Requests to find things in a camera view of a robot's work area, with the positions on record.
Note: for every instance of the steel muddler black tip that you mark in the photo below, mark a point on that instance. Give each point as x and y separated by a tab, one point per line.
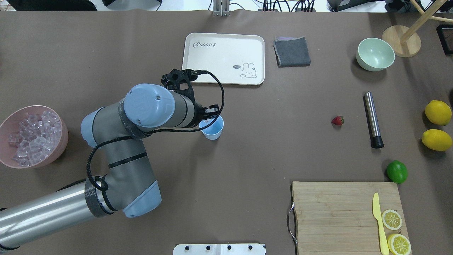
374	130

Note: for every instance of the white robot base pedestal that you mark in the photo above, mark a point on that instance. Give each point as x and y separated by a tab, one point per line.
220	249

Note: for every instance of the lemon half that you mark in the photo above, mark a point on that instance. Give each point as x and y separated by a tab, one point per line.
392	219
399	244

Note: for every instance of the yellow plastic knife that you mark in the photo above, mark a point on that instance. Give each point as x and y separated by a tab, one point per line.
384	249

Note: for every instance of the bamboo cutting board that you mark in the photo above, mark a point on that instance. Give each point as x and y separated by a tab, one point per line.
336	217

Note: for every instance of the wooden cup tree stand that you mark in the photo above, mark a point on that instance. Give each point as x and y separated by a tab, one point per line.
404	41

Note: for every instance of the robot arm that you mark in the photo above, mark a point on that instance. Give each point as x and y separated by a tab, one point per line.
119	174

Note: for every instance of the red strawberry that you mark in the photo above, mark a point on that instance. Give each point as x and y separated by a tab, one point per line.
338	120

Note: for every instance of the pile of clear ice cubes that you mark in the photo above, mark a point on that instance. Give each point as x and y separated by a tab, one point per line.
37	136

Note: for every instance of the pink bowl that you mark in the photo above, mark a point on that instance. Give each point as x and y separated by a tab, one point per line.
10	125

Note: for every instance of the mint green bowl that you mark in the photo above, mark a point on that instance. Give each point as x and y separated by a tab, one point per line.
374	54

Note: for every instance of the grey folded cloth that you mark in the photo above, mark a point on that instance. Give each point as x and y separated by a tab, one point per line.
292	52

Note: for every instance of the light blue plastic cup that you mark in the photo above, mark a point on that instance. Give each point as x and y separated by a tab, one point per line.
214	131

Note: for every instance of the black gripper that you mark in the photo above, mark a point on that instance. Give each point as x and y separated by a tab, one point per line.
201	111

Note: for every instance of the lemon half lower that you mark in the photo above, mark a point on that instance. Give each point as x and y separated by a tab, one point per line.
399	244

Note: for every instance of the lemon half upper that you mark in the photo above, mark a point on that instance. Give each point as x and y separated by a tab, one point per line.
392	219

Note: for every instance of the green lime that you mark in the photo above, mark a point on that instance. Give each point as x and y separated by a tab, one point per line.
397	172

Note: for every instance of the yellow lemon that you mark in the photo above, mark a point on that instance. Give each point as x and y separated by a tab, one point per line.
438	112
437	140

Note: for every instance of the cream rabbit serving tray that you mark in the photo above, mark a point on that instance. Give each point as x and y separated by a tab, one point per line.
233	58

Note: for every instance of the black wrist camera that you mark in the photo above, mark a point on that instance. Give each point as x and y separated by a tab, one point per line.
179	81

